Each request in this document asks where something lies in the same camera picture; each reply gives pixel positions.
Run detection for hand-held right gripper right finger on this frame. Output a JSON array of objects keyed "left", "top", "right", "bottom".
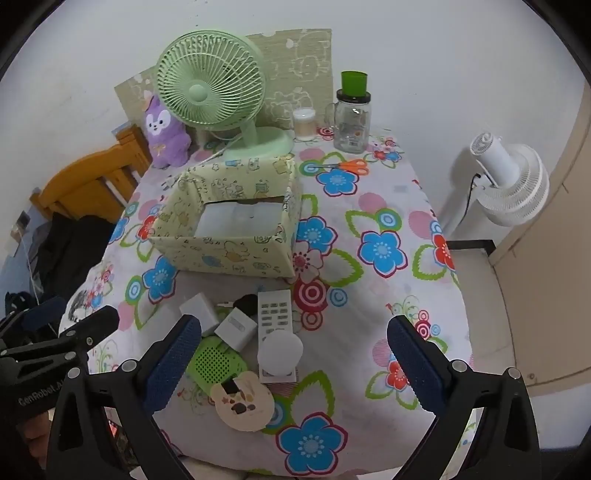
[{"left": 387, "top": 315, "right": 543, "bottom": 480}]

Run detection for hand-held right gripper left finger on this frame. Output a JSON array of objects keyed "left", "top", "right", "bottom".
[{"left": 46, "top": 314, "right": 204, "bottom": 480}]

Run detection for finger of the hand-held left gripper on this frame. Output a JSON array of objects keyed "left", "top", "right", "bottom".
[
  {"left": 0, "top": 295, "right": 69, "bottom": 347},
  {"left": 0, "top": 305, "right": 122, "bottom": 370}
]

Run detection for green perforated case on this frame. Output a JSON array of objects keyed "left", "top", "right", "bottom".
[{"left": 185, "top": 335, "right": 247, "bottom": 398}]

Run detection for large white power adapter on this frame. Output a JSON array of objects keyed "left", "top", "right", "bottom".
[{"left": 179, "top": 293, "right": 223, "bottom": 337}]

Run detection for small white cube charger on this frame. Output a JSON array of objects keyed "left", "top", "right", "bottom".
[{"left": 215, "top": 310, "right": 258, "bottom": 348}]

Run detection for beige bear shaped card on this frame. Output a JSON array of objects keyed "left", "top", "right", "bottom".
[{"left": 209, "top": 373, "right": 275, "bottom": 432}]

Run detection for round white night light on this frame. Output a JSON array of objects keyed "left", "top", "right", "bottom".
[{"left": 260, "top": 332, "right": 304, "bottom": 374}]

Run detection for white remote control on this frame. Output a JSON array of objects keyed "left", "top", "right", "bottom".
[{"left": 257, "top": 290, "right": 297, "bottom": 383}]

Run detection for pale green patterned storage box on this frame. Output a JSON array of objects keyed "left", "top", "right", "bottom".
[{"left": 147, "top": 154, "right": 303, "bottom": 280}]

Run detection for person's left hand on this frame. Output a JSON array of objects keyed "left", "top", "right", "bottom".
[{"left": 21, "top": 411, "right": 49, "bottom": 467}]

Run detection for printed white cloth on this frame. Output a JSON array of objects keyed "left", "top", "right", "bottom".
[{"left": 67, "top": 284, "right": 100, "bottom": 324}]

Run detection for black bag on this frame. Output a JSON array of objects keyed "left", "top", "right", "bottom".
[{"left": 4, "top": 291, "right": 38, "bottom": 319}]

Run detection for dark clothes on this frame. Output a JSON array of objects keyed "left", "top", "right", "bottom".
[{"left": 28, "top": 210, "right": 123, "bottom": 301}]

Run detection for floral tablecloth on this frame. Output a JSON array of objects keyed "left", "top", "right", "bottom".
[{"left": 60, "top": 127, "right": 474, "bottom": 476}]

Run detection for purple plush toy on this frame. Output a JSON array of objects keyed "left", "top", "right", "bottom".
[{"left": 141, "top": 92, "right": 192, "bottom": 169}]

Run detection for orange scissors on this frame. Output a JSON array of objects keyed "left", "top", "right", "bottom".
[{"left": 307, "top": 158, "right": 370, "bottom": 176}]

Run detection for white floor fan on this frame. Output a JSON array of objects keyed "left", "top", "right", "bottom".
[{"left": 438, "top": 131, "right": 551, "bottom": 232}]

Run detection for glass mug jar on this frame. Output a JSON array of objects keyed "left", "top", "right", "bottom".
[{"left": 324, "top": 90, "right": 372, "bottom": 153}]

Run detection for green desk fan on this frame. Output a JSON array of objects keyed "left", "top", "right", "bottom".
[{"left": 156, "top": 31, "right": 295, "bottom": 163}]

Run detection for cotton swab jar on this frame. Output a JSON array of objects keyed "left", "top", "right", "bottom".
[{"left": 292, "top": 107, "right": 318, "bottom": 142}]

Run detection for green plastic cup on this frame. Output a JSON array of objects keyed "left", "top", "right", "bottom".
[{"left": 341, "top": 71, "right": 369, "bottom": 94}]

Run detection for beige patterned board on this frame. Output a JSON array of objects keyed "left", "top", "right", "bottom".
[{"left": 114, "top": 28, "right": 334, "bottom": 134}]

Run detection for thin white cable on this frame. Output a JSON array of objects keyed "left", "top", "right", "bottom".
[{"left": 18, "top": 240, "right": 42, "bottom": 296}]

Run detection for wall socket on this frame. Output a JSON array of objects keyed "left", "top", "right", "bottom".
[{"left": 11, "top": 210, "right": 29, "bottom": 243}]

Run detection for black fan cable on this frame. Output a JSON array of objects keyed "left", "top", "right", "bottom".
[{"left": 462, "top": 173, "right": 485, "bottom": 217}]

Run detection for white fan cord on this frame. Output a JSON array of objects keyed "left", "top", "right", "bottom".
[{"left": 161, "top": 136, "right": 245, "bottom": 188}]

